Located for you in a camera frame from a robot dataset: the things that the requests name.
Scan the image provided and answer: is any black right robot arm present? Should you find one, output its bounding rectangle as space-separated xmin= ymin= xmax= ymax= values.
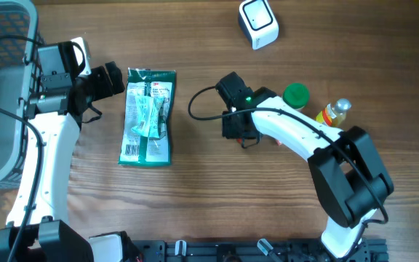
xmin=215 ymin=72 xmax=394 ymax=261

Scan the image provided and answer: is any yellow oil bottle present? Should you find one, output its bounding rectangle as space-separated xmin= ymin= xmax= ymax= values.
xmin=315 ymin=98 xmax=351 ymax=127

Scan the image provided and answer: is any dark grey plastic basket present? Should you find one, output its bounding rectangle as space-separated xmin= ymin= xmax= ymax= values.
xmin=0 ymin=0 xmax=44 ymax=189

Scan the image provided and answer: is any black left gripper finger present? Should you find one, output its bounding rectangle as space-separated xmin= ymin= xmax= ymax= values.
xmin=105 ymin=61 xmax=125 ymax=95
xmin=89 ymin=66 xmax=112 ymax=101

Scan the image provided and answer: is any white wet wipe sachet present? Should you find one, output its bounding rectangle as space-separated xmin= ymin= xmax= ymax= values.
xmin=131 ymin=95 xmax=164 ymax=139

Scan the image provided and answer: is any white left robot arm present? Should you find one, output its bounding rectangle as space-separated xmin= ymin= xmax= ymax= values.
xmin=0 ymin=41 xmax=124 ymax=261

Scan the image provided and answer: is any white barcode scanner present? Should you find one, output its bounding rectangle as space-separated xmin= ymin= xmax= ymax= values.
xmin=238 ymin=0 xmax=279 ymax=50

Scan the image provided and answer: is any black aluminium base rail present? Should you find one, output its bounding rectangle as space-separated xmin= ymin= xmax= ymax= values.
xmin=121 ymin=238 xmax=389 ymax=262

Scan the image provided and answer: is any green 3M gloves package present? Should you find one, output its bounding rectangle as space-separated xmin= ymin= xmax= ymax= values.
xmin=118 ymin=68 xmax=176 ymax=167

